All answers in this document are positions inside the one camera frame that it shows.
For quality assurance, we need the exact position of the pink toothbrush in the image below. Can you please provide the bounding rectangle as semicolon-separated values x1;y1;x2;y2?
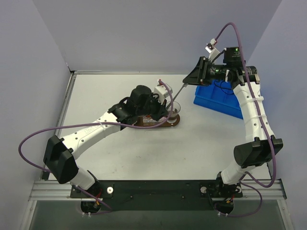
160;116;167;122

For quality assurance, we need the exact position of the clear textured toothbrush holder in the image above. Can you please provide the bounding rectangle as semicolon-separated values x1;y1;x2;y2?
143;116;163;127

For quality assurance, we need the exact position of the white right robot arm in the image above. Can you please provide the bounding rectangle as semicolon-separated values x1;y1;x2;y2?
183;47;283;187

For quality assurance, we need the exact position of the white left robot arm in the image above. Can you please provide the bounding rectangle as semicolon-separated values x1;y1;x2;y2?
43;83;172;197

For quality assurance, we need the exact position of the brown oval wooden tray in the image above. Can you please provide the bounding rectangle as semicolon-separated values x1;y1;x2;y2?
132;115;180;128

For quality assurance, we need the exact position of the blue plastic bin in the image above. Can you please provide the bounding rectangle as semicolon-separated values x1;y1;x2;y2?
194;81;243;119

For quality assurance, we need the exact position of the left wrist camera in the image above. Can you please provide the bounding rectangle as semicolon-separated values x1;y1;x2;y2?
153;80;173;104

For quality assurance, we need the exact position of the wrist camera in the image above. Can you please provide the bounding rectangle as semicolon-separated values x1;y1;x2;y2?
205;38;220;62
153;80;173;104

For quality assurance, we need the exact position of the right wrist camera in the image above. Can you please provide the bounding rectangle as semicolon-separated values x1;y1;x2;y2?
205;38;220;62

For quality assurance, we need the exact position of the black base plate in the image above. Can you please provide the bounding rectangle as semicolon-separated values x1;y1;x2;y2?
69;179;243;211

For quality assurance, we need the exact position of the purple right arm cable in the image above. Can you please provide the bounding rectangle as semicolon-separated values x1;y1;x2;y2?
214;22;278;218

